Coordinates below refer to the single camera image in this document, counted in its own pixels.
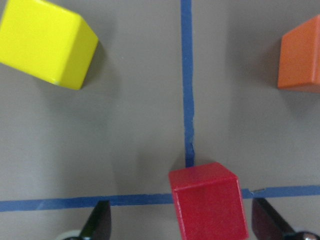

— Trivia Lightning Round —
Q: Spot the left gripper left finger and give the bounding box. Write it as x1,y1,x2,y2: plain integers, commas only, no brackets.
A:
79,200,112,240

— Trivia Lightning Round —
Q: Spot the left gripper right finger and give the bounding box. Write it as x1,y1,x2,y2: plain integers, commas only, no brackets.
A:
251,198,297,240

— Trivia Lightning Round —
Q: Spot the red wooden block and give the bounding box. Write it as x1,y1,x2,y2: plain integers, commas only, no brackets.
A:
168,162,249,240

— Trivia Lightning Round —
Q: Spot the orange wooden block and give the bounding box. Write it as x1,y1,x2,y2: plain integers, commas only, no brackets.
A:
277,15,320,93

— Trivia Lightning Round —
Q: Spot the yellow wooden block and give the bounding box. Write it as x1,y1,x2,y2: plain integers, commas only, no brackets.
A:
0,0,99,90

